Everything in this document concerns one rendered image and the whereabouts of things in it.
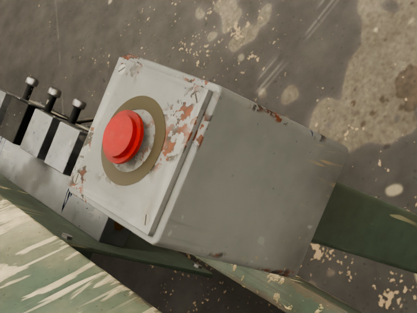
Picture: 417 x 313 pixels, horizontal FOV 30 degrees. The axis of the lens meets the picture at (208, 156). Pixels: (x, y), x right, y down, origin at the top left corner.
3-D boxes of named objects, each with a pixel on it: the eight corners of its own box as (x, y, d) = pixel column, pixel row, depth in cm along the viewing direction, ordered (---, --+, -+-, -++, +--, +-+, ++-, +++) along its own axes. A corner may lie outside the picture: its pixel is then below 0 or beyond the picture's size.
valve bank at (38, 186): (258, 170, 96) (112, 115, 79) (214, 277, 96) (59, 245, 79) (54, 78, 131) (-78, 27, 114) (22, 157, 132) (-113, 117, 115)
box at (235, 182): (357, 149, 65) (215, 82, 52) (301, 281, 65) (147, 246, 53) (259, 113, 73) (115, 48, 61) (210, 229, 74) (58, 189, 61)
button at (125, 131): (165, 124, 56) (144, 116, 54) (144, 176, 56) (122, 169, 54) (133, 110, 59) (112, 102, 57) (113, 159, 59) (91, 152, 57)
